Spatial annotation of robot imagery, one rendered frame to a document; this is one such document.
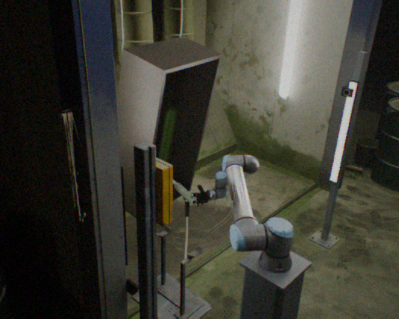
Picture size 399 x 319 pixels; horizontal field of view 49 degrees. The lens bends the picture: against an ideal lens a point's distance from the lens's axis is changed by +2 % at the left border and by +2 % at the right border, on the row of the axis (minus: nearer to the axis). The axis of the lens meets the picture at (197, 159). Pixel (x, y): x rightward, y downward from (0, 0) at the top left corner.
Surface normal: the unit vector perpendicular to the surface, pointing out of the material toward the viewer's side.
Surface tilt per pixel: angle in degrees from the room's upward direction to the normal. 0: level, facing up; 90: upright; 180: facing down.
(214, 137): 57
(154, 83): 90
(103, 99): 90
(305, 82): 90
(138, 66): 90
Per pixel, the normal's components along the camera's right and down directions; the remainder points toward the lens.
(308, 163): -0.68, 0.31
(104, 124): 0.73, 0.32
